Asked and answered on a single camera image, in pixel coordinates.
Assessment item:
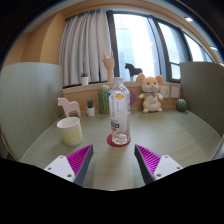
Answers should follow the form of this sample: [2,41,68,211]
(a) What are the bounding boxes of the tall green ceramic cactus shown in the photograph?
[98,85,110,114]

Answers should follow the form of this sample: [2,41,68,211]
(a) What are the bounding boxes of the right grey desk partition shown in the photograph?
[180,62,224,136]

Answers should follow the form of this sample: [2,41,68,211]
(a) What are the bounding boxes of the purple round number sign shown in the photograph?
[129,90,136,106]

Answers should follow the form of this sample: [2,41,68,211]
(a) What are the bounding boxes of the white and yellow paper cup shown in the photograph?
[57,117,83,146]

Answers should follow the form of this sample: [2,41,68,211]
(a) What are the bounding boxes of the plush mouse toy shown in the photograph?
[136,73,164,113]

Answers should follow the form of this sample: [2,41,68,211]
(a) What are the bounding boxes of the black horse figurine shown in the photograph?
[125,63,142,80]

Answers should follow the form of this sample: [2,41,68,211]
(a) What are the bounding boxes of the pink wooden horse figurine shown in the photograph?
[58,98,81,117]

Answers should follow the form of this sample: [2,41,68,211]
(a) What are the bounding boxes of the left grey desk partition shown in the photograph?
[0,62,63,160]

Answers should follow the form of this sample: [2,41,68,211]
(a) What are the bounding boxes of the clear plastic water bottle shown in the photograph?
[109,77,131,145]

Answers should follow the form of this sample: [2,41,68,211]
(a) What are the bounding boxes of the white wall socket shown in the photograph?
[160,86,170,98]
[171,87,180,98]

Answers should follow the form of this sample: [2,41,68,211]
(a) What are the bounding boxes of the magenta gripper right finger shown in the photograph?
[134,145,182,184]

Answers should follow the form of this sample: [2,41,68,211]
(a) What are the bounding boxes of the small round green cactus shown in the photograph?
[176,99,187,112]

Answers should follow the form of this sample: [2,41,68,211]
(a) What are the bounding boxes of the grey curtain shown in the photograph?
[59,9,111,86]

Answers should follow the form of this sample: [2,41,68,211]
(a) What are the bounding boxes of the small potted plant white pot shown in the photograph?
[86,99,95,116]

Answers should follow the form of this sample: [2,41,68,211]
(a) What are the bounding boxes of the grey desk partition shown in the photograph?
[0,62,63,160]
[180,62,224,136]

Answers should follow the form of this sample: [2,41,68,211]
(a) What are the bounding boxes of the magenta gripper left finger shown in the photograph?
[44,145,93,186]

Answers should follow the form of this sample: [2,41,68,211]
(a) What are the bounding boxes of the wooden hand sculpture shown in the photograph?
[102,51,115,82]

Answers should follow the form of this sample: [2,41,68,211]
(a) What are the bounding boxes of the red round coaster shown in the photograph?
[107,134,131,147]

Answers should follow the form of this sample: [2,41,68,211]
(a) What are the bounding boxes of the potted plant on windowsill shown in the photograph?
[81,72,89,86]

